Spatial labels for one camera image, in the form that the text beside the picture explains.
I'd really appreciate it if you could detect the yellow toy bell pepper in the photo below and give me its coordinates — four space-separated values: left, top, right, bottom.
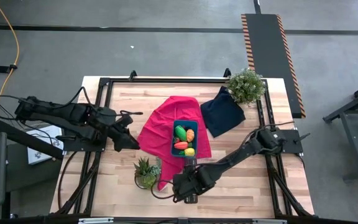
178 147 196 157

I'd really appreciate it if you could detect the orange toy carrot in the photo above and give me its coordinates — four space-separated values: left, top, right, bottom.
173 141 193 151

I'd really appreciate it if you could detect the leafy green potted plant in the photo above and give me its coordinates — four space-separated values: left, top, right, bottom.
227 67 266 105

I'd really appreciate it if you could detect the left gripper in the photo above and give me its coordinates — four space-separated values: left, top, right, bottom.
106 114 141 153

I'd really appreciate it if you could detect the silver aluminium bar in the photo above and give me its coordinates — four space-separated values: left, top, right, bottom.
252 218 288 224
78 217 114 224

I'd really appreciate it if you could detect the black metal stand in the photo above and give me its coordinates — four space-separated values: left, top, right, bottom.
323 77 358 183

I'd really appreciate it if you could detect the green toy cucumber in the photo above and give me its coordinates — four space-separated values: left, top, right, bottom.
174 124 188 142

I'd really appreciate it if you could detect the succulent plant in black pot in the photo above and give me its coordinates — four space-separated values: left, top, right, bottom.
133 156 163 190

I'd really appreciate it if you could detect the black metal table frame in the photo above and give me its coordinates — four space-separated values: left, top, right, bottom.
50 70 315 218

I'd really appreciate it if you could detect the orange floor cable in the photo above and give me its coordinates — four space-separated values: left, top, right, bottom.
0 0 21 106

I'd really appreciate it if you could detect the navy blue cloth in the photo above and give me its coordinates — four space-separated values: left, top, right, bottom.
200 86 247 138

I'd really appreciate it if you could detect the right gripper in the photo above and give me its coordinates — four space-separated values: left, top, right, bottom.
172 157 216 205

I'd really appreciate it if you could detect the black hazard-striped floor mat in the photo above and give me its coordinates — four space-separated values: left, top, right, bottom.
241 13 306 119

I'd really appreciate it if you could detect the red cloth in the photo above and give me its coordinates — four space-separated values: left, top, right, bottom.
137 95 213 191

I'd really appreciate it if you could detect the blue plastic tupperware container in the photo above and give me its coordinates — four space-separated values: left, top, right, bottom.
170 119 199 159

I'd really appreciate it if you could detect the white box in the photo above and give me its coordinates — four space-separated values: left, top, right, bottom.
26 124 64 165

